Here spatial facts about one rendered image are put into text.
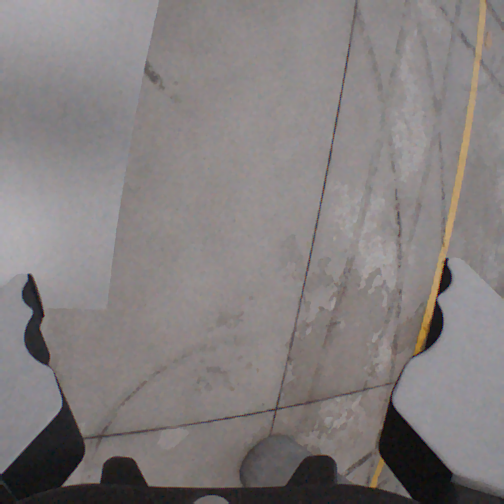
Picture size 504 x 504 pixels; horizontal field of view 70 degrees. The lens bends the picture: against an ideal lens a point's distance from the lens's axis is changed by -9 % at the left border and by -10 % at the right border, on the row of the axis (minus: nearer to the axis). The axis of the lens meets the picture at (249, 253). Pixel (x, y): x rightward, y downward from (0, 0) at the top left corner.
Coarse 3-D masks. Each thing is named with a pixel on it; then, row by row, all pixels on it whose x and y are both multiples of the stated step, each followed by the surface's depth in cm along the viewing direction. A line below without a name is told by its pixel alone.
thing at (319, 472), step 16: (112, 464) 6; (128, 464) 6; (304, 464) 6; (320, 464) 6; (336, 464) 6; (112, 480) 5; (128, 480) 5; (144, 480) 5; (304, 480) 5; (320, 480) 5; (336, 480) 5; (32, 496) 5; (48, 496) 5; (64, 496) 5; (80, 496) 5; (96, 496) 5; (112, 496) 5; (128, 496) 5; (144, 496) 5; (160, 496) 5; (176, 496) 5; (192, 496) 5; (208, 496) 5; (224, 496) 5; (240, 496) 5; (256, 496) 5; (272, 496) 5; (288, 496) 5; (304, 496) 5; (320, 496) 5; (336, 496) 5; (352, 496) 5; (368, 496) 5; (384, 496) 5; (400, 496) 5
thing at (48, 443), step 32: (32, 288) 11; (0, 320) 9; (32, 320) 9; (0, 352) 8; (32, 352) 9; (0, 384) 7; (32, 384) 7; (0, 416) 7; (32, 416) 7; (64, 416) 7; (0, 448) 6; (32, 448) 6; (64, 448) 7; (0, 480) 5; (32, 480) 6; (64, 480) 7
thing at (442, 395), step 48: (480, 288) 10; (432, 336) 9; (480, 336) 8; (432, 384) 7; (480, 384) 7; (384, 432) 7; (432, 432) 6; (480, 432) 6; (432, 480) 6; (480, 480) 5
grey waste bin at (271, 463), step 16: (256, 448) 179; (272, 448) 176; (288, 448) 175; (304, 448) 181; (256, 464) 172; (272, 464) 168; (288, 464) 165; (256, 480) 167; (272, 480) 161; (288, 480) 158
